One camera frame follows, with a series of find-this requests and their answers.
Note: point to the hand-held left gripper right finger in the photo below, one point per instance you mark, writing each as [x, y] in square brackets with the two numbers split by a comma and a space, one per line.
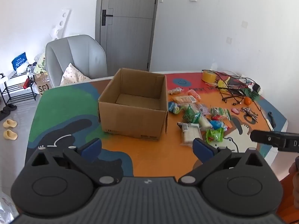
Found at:
[203, 150]

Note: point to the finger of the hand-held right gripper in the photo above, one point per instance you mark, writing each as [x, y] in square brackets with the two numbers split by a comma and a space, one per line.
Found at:
[264, 136]

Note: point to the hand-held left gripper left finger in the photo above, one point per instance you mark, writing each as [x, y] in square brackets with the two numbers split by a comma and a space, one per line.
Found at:
[92, 148]

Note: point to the blue green plum snack packet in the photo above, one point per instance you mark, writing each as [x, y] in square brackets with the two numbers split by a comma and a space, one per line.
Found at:
[174, 107]

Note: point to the cardboard box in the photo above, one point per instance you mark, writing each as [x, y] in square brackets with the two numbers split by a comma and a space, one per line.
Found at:
[137, 112]

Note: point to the person's right hand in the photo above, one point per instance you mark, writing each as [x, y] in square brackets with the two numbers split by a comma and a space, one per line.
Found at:
[294, 182]

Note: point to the white stick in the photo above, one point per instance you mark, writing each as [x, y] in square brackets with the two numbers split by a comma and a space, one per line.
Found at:
[268, 122]

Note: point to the bright green snack packet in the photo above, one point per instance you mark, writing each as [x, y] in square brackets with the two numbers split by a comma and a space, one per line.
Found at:
[215, 135]

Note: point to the clear white wafer pack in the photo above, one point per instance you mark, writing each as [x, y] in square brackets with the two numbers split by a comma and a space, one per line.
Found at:
[190, 134]

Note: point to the bunch of keys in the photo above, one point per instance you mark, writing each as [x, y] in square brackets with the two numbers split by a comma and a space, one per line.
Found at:
[250, 114]

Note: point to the red snack packet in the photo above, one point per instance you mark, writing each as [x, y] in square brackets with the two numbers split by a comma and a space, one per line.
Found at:
[216, 118]

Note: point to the dark green snack packet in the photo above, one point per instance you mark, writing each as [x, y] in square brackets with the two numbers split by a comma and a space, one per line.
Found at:
[191, 115]

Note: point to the small pink object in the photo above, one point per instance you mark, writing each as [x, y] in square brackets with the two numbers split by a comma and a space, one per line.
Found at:
[235, 110]

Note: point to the orange fruit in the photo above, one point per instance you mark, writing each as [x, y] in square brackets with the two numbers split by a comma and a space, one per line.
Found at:
[247, 101]

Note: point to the clear wrapped snack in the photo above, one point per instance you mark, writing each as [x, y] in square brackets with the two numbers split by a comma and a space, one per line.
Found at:
[203, 109]

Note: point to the green flat item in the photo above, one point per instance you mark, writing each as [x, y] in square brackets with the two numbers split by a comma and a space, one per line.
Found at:
[252, 93]

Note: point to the black power adapter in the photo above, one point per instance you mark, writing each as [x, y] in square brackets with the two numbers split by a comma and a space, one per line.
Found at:
[257, 88]

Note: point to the long biscuit packet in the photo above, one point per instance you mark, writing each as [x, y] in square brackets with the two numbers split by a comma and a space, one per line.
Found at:
[185, 99]

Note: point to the orange snack packet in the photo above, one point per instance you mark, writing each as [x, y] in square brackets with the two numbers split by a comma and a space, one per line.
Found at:
[195, 95]

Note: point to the clear cookie packet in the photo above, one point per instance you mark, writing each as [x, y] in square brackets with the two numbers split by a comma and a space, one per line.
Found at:
[174, 91]

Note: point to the yellow plastic toy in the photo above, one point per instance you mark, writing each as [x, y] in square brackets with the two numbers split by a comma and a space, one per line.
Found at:
[223, 82]

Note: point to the yellow tape roll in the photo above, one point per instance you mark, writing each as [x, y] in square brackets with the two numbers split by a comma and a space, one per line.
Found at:
[209, 76]

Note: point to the dotted white pillow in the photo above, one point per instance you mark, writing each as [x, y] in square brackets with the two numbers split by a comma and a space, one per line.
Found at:
[72, 75]

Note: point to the brown paper bag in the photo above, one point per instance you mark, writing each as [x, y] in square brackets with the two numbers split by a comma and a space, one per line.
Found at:
[42, 85]

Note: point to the yellow slipper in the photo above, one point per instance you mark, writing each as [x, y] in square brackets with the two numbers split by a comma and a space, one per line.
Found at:
[10, 134]
[9, 123]

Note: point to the black shoes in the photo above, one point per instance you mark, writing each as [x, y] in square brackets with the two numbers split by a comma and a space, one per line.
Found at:
[8, 110]

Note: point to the grey chair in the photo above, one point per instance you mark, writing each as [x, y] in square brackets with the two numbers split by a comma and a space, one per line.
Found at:
[84, 53]

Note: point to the black shoe rack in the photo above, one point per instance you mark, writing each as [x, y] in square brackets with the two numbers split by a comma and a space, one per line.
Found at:
[16, 91]

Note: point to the white plastic bags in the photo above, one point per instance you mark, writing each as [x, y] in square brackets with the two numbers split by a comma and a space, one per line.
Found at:
[38, 64]

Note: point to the clear plastic bag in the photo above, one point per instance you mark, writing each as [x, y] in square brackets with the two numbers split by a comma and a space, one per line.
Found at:
[5, 208]

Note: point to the blue plastic bag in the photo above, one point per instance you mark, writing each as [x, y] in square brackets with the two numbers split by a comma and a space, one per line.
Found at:
[19, 60]

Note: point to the grey door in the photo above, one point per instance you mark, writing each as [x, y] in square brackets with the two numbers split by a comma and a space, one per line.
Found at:
[130, 32]

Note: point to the white board with holes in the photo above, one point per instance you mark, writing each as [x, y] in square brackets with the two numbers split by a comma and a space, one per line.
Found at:
[61, 23]

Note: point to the white wall plate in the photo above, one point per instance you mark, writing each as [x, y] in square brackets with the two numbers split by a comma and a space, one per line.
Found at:
[229, 40]
[244, 23]

